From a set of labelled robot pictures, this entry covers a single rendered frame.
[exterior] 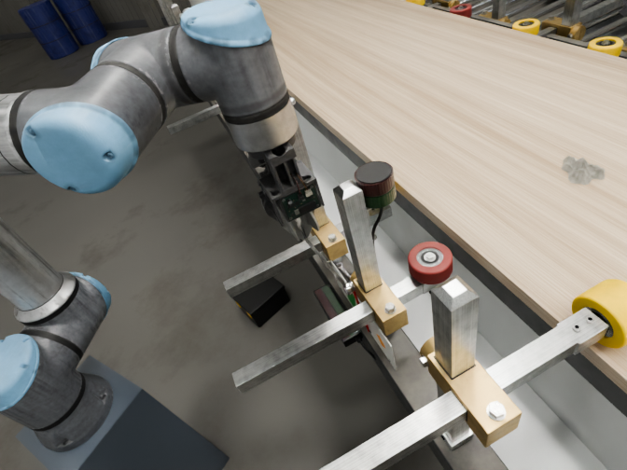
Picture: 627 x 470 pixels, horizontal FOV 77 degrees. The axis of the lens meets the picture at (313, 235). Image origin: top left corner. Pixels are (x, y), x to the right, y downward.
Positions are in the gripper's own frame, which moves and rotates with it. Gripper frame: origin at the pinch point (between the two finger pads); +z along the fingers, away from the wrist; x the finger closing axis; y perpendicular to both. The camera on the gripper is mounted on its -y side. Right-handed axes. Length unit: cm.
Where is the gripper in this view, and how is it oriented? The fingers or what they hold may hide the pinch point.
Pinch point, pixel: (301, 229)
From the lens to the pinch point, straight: 70.1
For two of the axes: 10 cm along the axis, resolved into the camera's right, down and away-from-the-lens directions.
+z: 2.5, 7.0, 6.7
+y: 3.9, 5.6, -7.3
